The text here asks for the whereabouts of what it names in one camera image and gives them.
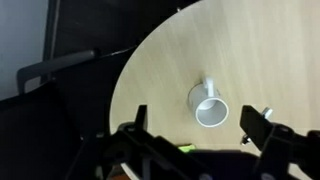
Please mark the white ceramic mug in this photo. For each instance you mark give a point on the white ceramic mug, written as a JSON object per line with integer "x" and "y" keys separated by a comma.
{"x": 208, "y": 106}

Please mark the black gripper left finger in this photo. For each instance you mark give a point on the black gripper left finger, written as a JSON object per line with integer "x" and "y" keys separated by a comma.
{"x": 141, "y": 117}

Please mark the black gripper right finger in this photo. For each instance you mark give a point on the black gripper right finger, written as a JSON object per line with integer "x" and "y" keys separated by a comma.
{"x": 257, "y": 128}

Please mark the green small object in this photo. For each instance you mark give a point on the green small object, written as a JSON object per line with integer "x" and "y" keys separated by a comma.
{"x": 186, "y": 147}

